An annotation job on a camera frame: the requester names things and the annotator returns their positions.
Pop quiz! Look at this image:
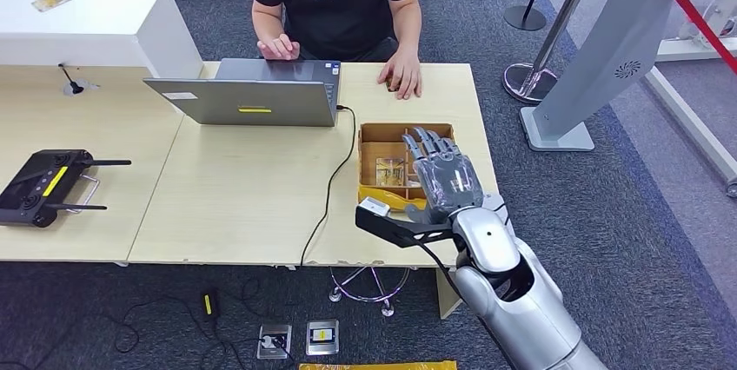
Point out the person's left hand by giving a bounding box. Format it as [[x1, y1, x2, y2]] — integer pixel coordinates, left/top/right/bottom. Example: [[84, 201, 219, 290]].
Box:
[[376, 48, 423, 101]]

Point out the person's right hand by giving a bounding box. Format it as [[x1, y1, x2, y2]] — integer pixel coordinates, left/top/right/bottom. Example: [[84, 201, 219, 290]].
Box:
[[256, 33, 301, 62]]

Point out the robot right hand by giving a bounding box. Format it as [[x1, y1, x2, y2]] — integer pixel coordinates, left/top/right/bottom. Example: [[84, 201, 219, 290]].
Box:
[[401, 126, 485, 225]]

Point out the person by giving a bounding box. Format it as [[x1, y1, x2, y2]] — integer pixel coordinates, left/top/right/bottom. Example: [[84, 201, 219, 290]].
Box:
[[249, 0, 423, 101]]

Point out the grey laptop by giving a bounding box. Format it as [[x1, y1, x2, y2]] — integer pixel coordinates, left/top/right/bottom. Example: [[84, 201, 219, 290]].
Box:
[[143, 58, 342, 129]]

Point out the wooden divided box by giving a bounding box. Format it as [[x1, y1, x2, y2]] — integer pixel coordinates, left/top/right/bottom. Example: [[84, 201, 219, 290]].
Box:
[[357, 122, 456, 213]]

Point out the chrome stool base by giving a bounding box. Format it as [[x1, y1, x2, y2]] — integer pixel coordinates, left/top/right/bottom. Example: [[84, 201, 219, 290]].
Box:
[[328, 266, 412, 319]]

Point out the light wooden desk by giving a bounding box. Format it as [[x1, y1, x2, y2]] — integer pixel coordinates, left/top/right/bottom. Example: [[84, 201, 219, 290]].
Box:
[[127, 61, 501, 320], [0, 63, 189, 268]]

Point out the white counter cabinet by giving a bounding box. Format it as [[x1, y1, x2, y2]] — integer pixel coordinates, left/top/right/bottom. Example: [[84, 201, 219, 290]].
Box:
[[0, 0, 203, 81]]

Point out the grey kiosk stand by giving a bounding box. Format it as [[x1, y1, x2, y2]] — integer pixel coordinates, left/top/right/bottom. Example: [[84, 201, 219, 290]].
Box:
[[519, 0, 737, 153]]

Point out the wide yellow tape strip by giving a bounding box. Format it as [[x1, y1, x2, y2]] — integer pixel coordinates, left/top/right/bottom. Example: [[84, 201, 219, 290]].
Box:
[[298, 361, 459, 370]]

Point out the closed floor socket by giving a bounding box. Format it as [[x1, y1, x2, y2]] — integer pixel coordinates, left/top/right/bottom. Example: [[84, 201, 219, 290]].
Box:
[[305, 319, 340, 357]]

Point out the floor socket with plug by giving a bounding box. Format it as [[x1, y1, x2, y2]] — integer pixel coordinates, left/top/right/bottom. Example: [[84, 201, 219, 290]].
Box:
[[256, 323, 293, 361]]

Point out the black power adapter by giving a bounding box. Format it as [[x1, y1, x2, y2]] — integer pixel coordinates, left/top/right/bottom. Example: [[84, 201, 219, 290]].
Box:
[[201, 288, 222, 322]]

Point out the black remote controller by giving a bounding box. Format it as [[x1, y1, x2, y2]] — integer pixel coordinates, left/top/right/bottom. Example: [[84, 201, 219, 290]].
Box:
[[0, 149, 133, 228]]

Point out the red barrier belt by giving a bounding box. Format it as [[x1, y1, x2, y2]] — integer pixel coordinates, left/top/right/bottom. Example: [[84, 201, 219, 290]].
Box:
[[674, 0, 737, 75]]

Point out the black camera bracket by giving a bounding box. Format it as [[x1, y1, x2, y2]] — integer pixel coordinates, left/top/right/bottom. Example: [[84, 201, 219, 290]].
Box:
[[355, 205, 461, 250]]

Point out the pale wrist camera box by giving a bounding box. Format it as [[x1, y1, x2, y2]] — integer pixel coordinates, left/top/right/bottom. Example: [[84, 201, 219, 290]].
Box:
[[357, 196, 392, 218]]

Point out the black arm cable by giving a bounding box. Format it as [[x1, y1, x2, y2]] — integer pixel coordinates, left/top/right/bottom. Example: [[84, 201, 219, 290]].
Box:
[[417, 242, 520, 370]]

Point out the black laptop power cable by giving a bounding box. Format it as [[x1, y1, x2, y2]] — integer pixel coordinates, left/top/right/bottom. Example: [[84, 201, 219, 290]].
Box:
[[298, 104, 357, 268]]

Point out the chrome stanchion post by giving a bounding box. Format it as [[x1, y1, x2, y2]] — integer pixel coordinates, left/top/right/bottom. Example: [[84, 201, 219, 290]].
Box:
[[502, 0, 607, 106]]

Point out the desk cable grommet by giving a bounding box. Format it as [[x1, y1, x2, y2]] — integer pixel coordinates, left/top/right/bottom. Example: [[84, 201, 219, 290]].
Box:
[[57, 63, 102, 97]]

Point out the white frame rail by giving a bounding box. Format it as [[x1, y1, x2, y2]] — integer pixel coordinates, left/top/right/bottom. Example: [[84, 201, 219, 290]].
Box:
[[643, 65, 737, 199]]

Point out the white platform frame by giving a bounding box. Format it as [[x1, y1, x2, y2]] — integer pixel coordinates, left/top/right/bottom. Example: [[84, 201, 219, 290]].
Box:
[[654, 0, 737, 63]]

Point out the black floor cable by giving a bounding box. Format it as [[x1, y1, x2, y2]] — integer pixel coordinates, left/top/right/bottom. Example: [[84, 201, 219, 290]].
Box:
[[0, 281, 263, 370]]

